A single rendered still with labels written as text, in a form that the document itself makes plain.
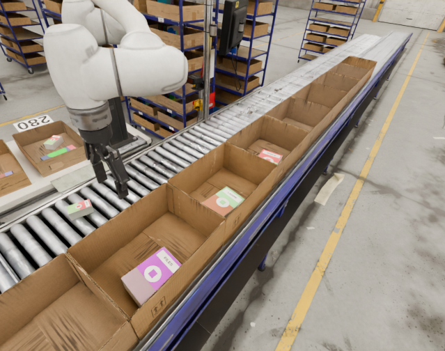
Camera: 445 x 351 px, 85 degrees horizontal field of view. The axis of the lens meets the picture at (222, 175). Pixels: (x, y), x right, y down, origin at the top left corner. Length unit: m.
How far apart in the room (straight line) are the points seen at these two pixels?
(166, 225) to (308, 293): 1.27
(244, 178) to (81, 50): 0.89
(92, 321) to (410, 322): 1.94
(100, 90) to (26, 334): 0.70
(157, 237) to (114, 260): 0.16
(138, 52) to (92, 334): 0.75
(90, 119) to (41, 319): 0.60
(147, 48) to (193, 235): 0.67
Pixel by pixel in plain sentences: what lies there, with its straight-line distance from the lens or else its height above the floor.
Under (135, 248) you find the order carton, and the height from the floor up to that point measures 0.88.
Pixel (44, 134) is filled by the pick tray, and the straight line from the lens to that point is 1.97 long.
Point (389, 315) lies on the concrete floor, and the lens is 2.19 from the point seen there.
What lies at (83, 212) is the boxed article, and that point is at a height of 0.77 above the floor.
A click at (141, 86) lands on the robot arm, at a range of 0.60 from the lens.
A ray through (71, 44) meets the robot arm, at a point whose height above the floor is 1.56.
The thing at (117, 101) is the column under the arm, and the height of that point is 1.03.
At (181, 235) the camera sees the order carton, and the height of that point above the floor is 0.89.
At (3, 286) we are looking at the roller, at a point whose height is 0.75.
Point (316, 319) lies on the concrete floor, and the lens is 1.94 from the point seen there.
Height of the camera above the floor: 1.70
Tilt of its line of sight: 41 degrees down
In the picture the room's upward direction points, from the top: 5 degrees clockwise
